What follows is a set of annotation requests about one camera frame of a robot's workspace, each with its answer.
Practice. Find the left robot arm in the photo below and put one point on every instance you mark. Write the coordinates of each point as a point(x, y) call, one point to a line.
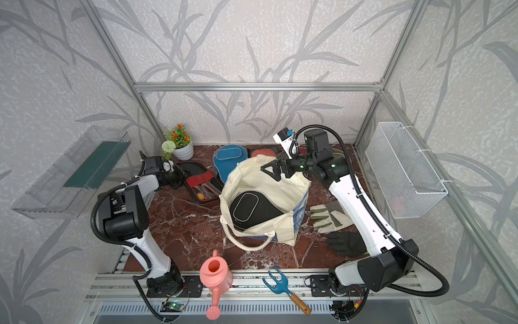
point(120, 216)

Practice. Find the black green gardening glove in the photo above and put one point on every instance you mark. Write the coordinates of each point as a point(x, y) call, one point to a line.
point(346, 244)

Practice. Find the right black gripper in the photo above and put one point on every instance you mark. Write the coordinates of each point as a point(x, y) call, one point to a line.
point(284, 162)

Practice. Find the potted plant white pot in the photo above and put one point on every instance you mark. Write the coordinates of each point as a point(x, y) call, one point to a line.
point(178, 143)

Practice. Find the cream canvas tote bag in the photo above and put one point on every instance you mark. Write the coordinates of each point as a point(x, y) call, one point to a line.
point(289, 195)

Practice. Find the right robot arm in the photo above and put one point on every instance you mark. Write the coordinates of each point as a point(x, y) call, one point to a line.
point(390, 256)

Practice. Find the teal garden hand fork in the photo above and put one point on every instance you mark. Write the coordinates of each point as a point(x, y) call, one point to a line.
point(281, 287)

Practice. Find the black paddle case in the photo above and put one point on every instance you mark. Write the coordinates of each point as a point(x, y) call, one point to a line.
point(252, 208)

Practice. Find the aluminium front rail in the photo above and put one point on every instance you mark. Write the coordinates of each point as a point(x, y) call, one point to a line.
point(248, 285)

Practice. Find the clear case red paddle set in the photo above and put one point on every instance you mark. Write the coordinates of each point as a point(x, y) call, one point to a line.
point(266, 151)

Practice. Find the blue paddle case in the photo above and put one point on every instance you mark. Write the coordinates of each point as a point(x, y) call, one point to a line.
point(226, 158)

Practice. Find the white wire mesh basket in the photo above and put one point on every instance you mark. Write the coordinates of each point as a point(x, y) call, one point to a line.
point(409, 183)

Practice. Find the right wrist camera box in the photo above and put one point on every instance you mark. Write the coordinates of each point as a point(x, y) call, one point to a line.
point(286, 138)

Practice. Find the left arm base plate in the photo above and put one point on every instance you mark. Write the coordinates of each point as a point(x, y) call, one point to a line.
point(167, 286)

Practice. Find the pink watering can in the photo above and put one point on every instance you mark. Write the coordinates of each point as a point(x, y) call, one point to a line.
point(218, 278)

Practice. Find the clear acrylic wall shelf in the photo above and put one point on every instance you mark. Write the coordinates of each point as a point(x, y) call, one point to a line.
point(64, 190)

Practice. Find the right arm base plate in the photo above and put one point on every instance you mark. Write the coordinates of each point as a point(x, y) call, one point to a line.
point(329, 287)

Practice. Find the grey green gardening glove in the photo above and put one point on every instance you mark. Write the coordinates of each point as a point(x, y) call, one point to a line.
point(329, 218)

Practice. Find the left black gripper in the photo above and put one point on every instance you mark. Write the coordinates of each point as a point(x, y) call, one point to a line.
point(181, 175)

